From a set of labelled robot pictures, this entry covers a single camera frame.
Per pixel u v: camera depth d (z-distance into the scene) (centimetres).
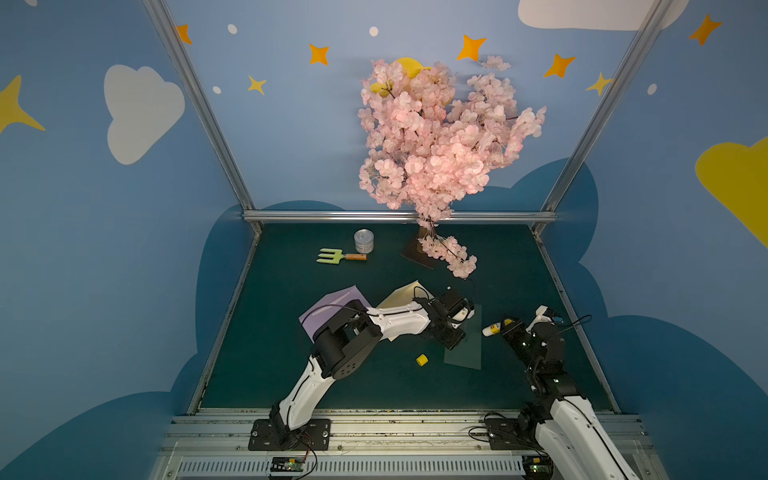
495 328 83
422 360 86
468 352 89
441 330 78
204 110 85
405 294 101
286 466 72
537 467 73
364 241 111
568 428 54
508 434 74
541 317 75
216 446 73
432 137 73
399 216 126
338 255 112
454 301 74
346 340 55
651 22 71
